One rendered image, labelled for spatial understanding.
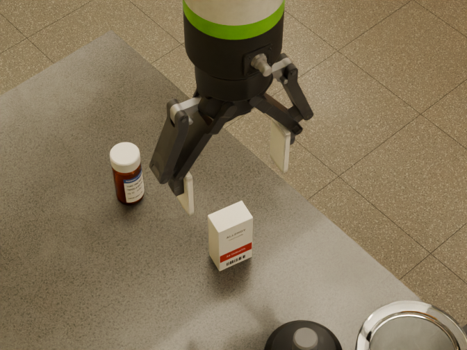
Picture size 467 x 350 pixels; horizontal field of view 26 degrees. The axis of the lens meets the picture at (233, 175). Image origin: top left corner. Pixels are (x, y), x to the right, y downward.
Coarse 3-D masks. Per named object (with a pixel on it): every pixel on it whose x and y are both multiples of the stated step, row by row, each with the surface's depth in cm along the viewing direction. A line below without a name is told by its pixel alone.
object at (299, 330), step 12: (288, 324) 118; (300, 324) 118; (312, 324) 118; (276, 336) 117; (288, 336) 117; (300, 336) 114; (312, 336) 114; (324, 336) 117; (264, 348) 118; (276, 348) 116; (288, 348) 116; (300, 348) 113; (312, 348) 113; (324, 348) 116; (336, 348) 116
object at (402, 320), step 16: (400, 304) 98; (416, 304) 98; (368, 320) 97; (384, 320) 97; (400, 320) 99; (416, 320) 99; (432, 320) 98; (448, 320) 97; (368, 336) 96; (384, 336) 101; (400, 336) 102; (416, 336) 101; (432, 336) 100; (448, 336) 97; (464, 336) 96
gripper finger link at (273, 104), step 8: (256, 96) 100; (264, 96) 103; (256, 104) 101; (264, 104) 102; (272, 104) 104; (280, 104) 108; (264, 112) 103; (272, 112) 105; (280, 112) 106; (288, 112) 108; (280, 120) 107; (288, 120) 107; (296, 120) 109; (288, 128) 109; (296, 128) 109
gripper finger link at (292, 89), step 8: (280, 56) 102; (288, 72) 101; (296, 72) 102; (288, 80) 102; (296, 80) 103; (288, 88) 103; (296, 88) 104; (288, 96) 108; (296, 96) 105; (304, 96) 106; (296, 104) 106; (304, 104) 107; (304, 112) 108; (312, 112) 109
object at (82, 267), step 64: (64, 64) 148; (128, 64) 148; (0, 128) 140; (64, 128) 140; (128, 128) 140; (0, 192) 134; (64, 192) 134; (256, 192) 134; (0, 256) 128; (64, 256) 128; (128, 256) 128; (192, 256) 128; (256, 256) 128; (320, 256) 128; (0, 320) 122; (64, 320) 122; (128, 320) 122; (192, 320) 122; (256, 320) 122; (320, 320) 122
